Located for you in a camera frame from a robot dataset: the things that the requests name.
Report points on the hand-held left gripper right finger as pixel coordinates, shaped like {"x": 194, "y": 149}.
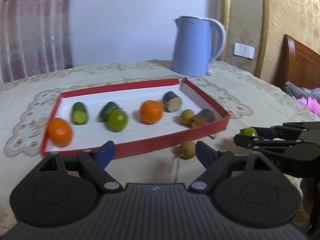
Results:
{"x": 203, "y": 153}

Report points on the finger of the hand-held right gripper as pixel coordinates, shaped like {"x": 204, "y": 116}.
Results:
{"x": 280, "y": 133}
{"x": 275, "y": 143}

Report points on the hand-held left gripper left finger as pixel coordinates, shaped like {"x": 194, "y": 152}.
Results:
{"x": 106, "y": 152}

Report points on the longan with stem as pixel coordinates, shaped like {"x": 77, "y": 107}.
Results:
{"x": 187, "y": 150}

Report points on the green round citrus fruit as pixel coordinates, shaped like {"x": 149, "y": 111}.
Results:
{"x": 250, "y": 132}
{"x": 117, "y": 120}

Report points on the dark sugarcane piece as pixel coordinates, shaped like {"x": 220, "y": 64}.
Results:
{"x": 205, "y": 117}
{"x": 172, "y": 101}

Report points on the dark green avocado-like fruit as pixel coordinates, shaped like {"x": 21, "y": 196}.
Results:
{"x": 105, "y": 110}

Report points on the red cardboard tray box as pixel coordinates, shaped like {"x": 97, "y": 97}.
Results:
{"x": 160, "y": 143}

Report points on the cucumber piece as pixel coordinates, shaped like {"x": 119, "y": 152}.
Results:
{"x": 80, "y": 113}

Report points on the orange tangerine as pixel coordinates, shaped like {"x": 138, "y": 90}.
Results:
{"x": 60, "y": 132}
{"x": 151, "y": 111}

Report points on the pink cloth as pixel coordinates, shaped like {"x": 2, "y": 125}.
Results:
{"x": 311, "y": 106}

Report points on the grey cloth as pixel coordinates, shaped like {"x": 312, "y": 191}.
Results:
{"x": 300, "y": 91}

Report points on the wooden bed headboard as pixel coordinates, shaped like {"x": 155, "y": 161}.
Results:
{"x": 300, "y": 62}

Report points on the blue electric kettle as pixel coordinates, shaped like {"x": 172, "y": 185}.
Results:
{"x": 192, "y": 47}

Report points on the pink patterned curtain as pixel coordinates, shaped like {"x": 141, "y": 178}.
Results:
{"x": 32, "y": 30}

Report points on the white wall light switch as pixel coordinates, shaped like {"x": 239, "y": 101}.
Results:
{"x": 244, "y": 50}

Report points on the gold wall moulding strip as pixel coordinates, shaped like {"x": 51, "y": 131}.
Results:
{"x": 263, "y": 30}
{"x": 225, "y": 10}

